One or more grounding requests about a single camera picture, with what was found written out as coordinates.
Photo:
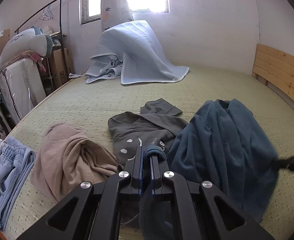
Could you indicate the light blue shorts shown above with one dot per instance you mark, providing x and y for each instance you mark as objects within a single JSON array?
[{"x": 9, "y": 175}]

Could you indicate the shark plush pillow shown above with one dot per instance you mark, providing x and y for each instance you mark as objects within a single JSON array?
[{"x": 19, "y": 45}]

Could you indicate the black clothes rack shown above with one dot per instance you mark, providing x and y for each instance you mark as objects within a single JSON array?
[{"x": 60, "y": 17}]

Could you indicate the teal shirt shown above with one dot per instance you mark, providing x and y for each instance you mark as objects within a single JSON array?
[{"x": 219, "y": 142}]

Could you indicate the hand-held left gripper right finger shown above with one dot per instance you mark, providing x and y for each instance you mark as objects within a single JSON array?
[{"x": 155, "y": 175}]

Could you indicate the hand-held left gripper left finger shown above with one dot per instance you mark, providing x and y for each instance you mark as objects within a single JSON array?
[{"x": 137, "y": 160}]

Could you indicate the printed curtain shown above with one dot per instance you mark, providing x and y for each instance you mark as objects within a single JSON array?
[{"x": 114, "y": 5}]

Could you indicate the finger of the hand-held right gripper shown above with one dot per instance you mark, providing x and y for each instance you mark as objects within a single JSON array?
[{"x": 292, "y": 163}]

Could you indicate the light blue blanket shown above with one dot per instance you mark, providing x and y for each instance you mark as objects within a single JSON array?
[{"x": 137, "y": 50}]

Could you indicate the beige garment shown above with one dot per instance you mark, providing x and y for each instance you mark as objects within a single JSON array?
[{"x": 69, "y": 160}]

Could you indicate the tall cardboard box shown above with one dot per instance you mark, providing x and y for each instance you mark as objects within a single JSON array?
[{"x": 59, "y": 65}]

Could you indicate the pink cloth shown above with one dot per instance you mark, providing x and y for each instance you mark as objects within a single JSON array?
[{"x": 41, "y": 65}]

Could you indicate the dark grey printed shirt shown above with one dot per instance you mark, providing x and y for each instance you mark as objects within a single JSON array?
[{"x": 142, "y": 130}]

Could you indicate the wooden headboard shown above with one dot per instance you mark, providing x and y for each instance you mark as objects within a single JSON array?
[{"x": 279, "y": 72}]

